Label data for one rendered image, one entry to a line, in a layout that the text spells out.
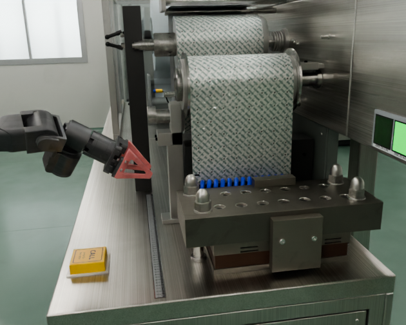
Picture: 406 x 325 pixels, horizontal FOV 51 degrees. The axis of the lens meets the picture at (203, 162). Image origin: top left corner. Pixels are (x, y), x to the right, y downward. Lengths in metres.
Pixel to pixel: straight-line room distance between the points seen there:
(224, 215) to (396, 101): 0.36
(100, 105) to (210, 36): 5.46
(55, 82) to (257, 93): 5.76
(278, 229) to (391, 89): 0.32
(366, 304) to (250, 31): 0.73
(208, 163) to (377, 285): 0.43
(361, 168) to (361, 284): 0.45
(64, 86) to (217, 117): 5.71
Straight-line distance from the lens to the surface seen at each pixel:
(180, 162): 1.06
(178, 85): 0.96
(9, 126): 0.91
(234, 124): 0.97
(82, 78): 6.56
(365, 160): 1.28
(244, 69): 0.97
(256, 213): 0.83
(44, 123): 0.91
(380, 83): 0.85
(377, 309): 0.97
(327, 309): 0.91
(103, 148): 0.94
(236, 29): 1.21
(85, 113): 6.62
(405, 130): 0.78
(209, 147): 0.97
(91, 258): 0.93
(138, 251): 0.99
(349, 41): 0.96
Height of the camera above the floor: 1.36
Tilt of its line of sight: 17 degrees down
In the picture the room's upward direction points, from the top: 2 degrees counter-clockwise
